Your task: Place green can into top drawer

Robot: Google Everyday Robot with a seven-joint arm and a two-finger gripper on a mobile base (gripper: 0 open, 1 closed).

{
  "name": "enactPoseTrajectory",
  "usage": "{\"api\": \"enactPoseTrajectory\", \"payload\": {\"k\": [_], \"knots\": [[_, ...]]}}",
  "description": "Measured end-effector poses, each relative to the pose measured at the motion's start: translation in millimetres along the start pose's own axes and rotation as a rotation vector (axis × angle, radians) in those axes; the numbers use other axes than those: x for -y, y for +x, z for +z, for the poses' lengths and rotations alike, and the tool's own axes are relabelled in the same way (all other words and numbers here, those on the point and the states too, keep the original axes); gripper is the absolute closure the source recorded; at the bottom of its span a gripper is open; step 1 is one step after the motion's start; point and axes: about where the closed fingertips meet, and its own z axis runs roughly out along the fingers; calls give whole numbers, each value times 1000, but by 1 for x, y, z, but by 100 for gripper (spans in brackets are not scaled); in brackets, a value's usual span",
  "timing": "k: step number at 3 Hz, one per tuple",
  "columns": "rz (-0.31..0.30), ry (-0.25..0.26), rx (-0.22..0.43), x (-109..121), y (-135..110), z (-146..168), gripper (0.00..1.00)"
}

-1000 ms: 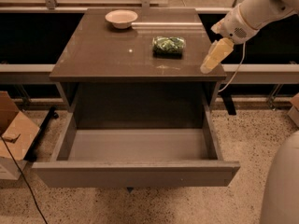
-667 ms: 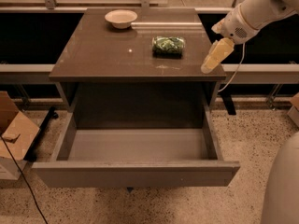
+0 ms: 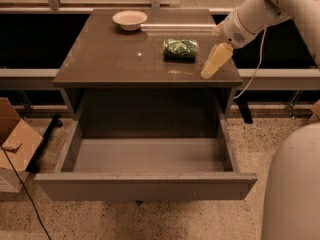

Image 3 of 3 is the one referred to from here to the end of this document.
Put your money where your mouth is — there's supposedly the white hanging cable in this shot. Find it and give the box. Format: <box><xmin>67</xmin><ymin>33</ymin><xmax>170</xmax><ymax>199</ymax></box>
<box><xmin>233</xmin><ymin>27</ymin><xmax>268</xmax><ymax>101</ymax></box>

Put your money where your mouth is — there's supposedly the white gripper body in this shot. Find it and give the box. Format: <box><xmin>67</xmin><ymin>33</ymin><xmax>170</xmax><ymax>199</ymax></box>
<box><xmin>217</xmin><ymin>9</ymin><xmax>257</xmax><ymax>49</ymax></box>

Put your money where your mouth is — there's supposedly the black floor cable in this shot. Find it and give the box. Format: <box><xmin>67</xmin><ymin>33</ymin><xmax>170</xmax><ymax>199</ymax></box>
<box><xmin>0</xmin><ymin>143</ymin><xmax>53</xmax><ymax>240</ymax></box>

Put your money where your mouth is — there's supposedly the open grey top drawer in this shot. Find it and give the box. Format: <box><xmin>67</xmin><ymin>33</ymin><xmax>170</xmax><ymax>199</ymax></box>
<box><xmin>35</xmin><ymin>99</ymin><xmax>257</xmax><ymax>201</ymax></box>

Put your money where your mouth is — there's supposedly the dark brown cabinet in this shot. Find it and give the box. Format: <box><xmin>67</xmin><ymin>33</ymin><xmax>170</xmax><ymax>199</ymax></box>
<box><xmin>54</xmin><ymin>9</ymin><xmax>241</xmax><ymax>119</ymax></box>

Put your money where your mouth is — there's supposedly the cardboard box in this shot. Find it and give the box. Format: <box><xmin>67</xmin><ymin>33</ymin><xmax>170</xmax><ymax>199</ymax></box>
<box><xmin>0</xmin><ymin>98</ymin><xmax>43</xmax><ymax>193</ymax></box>

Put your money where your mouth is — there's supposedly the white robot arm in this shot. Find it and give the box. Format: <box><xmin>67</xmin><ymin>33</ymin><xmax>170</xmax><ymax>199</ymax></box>
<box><xmin>201</xmin><ymin>0</ymin><xmax>320</xmax><ymax>240</ymax></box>

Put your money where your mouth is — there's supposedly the white bowl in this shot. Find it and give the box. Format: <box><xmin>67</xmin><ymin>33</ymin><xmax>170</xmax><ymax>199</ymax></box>
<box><xmin>112</xmin><ymin>10</ymin><xmax>147</xmax><ymax>31</ymax></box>

